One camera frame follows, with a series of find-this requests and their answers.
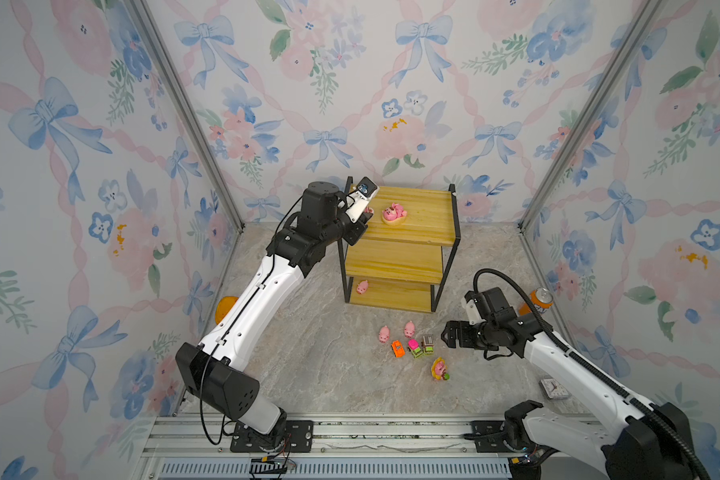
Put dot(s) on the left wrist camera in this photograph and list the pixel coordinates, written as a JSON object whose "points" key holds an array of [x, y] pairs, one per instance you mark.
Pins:
{"points": [[359, 198]]}

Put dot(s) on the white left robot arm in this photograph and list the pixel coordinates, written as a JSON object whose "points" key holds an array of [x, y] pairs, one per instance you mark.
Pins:
{"points": [[213, 369]]}

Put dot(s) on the orange lidded plastic jar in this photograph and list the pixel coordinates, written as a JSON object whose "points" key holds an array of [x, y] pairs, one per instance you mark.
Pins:
{"points": [[224, 306]]}

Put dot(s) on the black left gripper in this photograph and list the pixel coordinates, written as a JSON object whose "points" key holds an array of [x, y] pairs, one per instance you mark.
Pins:
{"points": [[359, 229]]}

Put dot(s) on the wooden shelf with black frame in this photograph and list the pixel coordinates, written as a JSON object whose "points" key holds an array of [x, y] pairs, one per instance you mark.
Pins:
{"points": [[407, 266]]}

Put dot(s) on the orange toy car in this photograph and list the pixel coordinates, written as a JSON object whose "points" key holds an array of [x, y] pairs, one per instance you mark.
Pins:
{"points": [[398, 349]]}

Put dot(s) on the small card packet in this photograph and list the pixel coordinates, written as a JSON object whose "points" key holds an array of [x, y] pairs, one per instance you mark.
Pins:
{"points": [[553, 389]]}

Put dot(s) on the pink yellow doll toy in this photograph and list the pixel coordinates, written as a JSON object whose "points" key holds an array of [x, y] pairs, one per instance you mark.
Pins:
{"points": [[439, 370]]}

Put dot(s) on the pink pig toy on shelf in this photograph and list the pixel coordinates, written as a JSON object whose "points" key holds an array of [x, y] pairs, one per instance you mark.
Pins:
{"points": [[362, 287]]}

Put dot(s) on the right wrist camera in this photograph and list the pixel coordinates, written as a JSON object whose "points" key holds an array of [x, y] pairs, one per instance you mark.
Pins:
{"points": [[470, 305]]}

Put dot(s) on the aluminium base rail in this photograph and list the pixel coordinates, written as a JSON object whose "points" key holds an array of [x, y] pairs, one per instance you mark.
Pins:
{"points": [[348, 446]]}

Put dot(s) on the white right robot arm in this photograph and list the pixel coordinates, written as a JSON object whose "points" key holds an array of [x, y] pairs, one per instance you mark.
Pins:
{"points": [[633, 437]]}

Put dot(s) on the green pink toy truck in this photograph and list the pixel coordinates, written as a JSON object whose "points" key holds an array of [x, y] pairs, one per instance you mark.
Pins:
{"points": [[415, 348]]}

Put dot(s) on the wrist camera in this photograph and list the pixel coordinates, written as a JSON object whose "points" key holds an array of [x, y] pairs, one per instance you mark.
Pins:
{"points": [[470, 305], [359, 198]]}

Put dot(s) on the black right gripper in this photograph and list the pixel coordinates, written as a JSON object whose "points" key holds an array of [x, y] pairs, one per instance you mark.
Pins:
{"points": [[463, 341]]}

